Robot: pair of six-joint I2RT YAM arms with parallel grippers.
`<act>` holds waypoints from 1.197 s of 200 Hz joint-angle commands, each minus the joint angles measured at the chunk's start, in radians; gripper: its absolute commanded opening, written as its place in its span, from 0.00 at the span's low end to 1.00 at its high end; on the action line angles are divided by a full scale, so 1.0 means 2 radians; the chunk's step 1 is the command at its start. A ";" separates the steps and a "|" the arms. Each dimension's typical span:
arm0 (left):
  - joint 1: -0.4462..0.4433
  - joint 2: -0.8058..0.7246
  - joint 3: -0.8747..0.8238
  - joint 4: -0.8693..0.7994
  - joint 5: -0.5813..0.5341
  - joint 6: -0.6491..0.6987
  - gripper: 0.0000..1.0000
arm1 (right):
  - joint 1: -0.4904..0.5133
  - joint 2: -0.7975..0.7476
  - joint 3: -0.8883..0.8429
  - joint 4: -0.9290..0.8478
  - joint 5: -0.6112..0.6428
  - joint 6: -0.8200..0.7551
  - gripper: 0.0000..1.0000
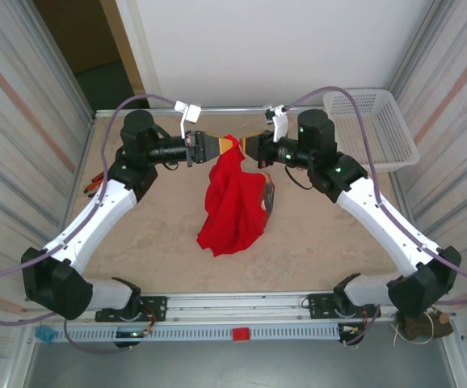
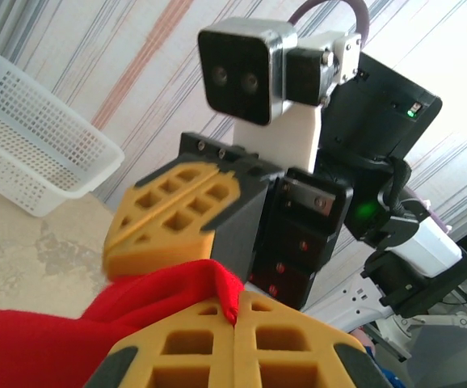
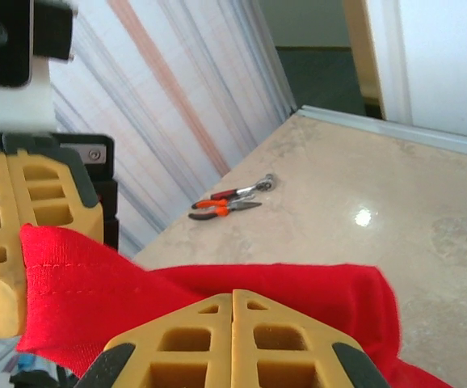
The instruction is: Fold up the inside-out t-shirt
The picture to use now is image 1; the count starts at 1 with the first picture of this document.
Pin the red t-shirt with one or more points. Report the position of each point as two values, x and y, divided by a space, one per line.
233 210

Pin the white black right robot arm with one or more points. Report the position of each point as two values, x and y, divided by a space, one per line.
379 218

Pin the white perforated plastic basket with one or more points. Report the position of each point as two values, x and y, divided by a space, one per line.
371 133

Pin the small red block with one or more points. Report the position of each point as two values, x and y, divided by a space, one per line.
241 334

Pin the brown cloth pouch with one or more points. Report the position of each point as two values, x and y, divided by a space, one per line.
417 327

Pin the aluminium table frame rail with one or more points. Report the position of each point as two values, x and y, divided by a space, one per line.
225 110

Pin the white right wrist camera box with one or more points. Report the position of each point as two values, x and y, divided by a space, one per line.
280 123

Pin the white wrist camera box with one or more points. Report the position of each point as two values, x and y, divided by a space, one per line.
192 113
280 123

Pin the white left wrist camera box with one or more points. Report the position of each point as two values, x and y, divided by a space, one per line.
192 113

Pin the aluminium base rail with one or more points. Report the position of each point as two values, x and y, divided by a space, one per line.
237 303

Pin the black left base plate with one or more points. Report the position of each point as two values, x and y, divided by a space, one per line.
154 308

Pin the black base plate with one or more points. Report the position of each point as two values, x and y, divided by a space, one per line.
318 305
154 308

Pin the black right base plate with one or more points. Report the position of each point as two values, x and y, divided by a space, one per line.
318 305

